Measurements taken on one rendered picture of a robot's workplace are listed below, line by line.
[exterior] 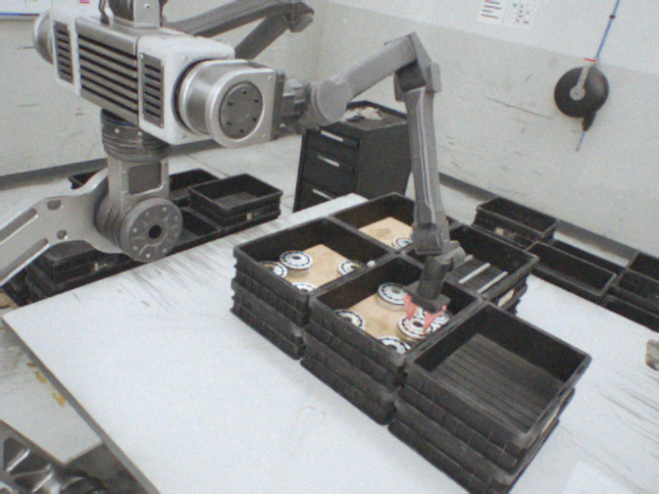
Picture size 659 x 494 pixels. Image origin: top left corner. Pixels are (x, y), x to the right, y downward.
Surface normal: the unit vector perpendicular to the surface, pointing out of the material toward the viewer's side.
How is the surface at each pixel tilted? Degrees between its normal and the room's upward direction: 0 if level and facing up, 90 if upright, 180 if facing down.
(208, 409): 0
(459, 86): 90
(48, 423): 0
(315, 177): 90
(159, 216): 90
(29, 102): 90
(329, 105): 62
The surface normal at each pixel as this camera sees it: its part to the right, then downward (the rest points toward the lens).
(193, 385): 0.14, -0.86
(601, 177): -0.65, 0.29
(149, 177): 0.75, 0.41
